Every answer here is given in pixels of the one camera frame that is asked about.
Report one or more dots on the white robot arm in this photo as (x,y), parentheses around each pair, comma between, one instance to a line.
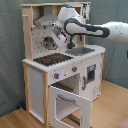
(71,23)

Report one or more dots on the grey range hood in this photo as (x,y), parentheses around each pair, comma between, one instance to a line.
(48,17)

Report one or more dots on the silver toy sink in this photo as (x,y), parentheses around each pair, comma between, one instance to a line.
(79,51)

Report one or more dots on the small silver pot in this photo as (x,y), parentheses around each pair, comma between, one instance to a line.
(49,43)

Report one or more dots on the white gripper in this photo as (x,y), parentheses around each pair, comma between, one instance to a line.
(58,36)

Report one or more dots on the right red stove knob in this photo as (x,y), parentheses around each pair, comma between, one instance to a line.
(74,69)

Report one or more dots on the toy microwave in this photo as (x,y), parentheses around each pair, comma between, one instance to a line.
(82,8)

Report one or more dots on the wooden toy kitchen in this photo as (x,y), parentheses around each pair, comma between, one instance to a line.
(39,78)

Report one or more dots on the white oven door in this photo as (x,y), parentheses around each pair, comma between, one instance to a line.
(62,103)

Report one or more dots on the black toy faucet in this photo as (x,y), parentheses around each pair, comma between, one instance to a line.
(71,44)

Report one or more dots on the black toy stovetop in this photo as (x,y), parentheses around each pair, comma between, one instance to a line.
(52,59)

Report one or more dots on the left red stove knob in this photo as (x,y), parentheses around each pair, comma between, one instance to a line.
(56,75)

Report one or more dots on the red stove knob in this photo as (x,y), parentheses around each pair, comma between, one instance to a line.
(74,69)
(56,75)

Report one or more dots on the white dishwasher door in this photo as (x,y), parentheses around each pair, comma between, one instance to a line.
(90,78)

